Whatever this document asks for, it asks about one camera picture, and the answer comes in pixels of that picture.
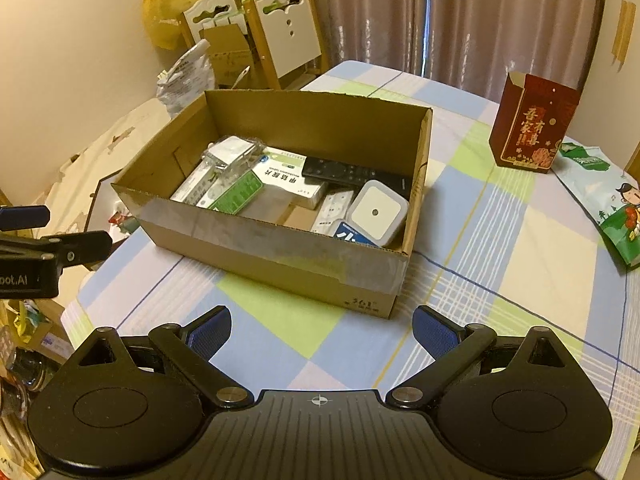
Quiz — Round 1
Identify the white crocodile medicine box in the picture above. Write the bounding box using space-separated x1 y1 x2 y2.
170 159 218 205

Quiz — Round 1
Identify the white square night light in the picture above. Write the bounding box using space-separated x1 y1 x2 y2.
346 180 409 247

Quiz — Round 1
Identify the green throat spray box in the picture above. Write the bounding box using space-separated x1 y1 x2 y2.
196 170 264 214

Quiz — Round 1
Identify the clear blue label case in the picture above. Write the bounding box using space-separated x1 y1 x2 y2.
202 136 265 171

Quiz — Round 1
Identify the long white bagged remote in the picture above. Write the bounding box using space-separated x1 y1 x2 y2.
310 188 355 235

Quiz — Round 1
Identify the white blue medicine box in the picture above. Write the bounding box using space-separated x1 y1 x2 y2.
253 146 326 209

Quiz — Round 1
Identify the black remote control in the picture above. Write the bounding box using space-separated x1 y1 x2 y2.
302 157 412 196

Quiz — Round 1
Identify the plaid tablecloth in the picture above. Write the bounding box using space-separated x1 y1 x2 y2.
63 61 639 479

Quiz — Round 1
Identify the brown cardboard box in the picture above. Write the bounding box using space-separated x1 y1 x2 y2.
114 90 434 318

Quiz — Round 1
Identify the crumpled silver plastic bag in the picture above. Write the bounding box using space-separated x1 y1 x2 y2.
156 39 216 118

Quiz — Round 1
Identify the green white snack bag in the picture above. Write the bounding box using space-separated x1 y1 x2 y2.
552 142 639 268

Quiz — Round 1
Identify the small brown cardboard carton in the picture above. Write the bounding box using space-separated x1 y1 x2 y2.
200 24 257 89

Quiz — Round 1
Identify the red paper gift bag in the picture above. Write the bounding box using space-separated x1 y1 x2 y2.
489 72 580 172

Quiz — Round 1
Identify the yellow plastic bag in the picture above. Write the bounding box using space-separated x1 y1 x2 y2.
142 0 198 51

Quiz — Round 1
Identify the white wooden chair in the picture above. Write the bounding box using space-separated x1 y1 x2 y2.
179 0 239 48
243 0 329 90

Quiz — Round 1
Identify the brown curtain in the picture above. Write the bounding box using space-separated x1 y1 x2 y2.
314 0 604 101

